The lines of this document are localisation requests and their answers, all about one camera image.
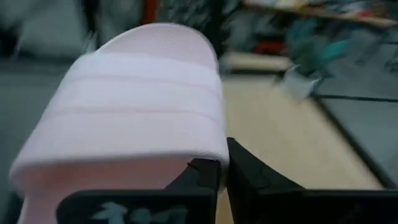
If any green plant in white pot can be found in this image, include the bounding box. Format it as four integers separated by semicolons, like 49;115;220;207
278;18;354;102

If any pink slide sandal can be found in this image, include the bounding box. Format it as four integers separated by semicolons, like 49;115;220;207
8;22;231;224

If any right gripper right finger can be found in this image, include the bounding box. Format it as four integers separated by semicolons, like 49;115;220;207
226;136;398;224

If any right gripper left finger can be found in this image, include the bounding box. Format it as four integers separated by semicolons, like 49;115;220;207
55;157;222;224

